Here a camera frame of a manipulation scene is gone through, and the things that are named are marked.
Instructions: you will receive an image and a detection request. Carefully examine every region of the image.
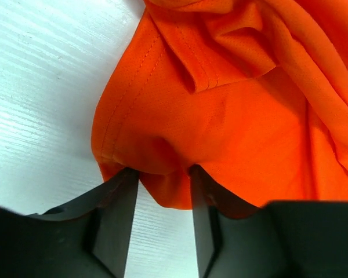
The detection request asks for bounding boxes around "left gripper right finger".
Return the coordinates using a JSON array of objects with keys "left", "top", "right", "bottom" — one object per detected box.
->
[{"left": 190, "top": 165, "right": 348, "bottom": 277}]

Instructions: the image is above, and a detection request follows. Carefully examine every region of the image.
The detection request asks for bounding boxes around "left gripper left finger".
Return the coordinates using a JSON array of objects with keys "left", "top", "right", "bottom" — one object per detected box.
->
[{"left": 0, "top": 168, "right": 139, "bottom": 277}]

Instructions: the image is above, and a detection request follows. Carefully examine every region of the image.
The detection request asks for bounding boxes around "orange t shirt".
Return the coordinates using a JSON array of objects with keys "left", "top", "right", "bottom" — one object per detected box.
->
[{"left": 91, "top": 1, "right": 348, "bottom": 210}]

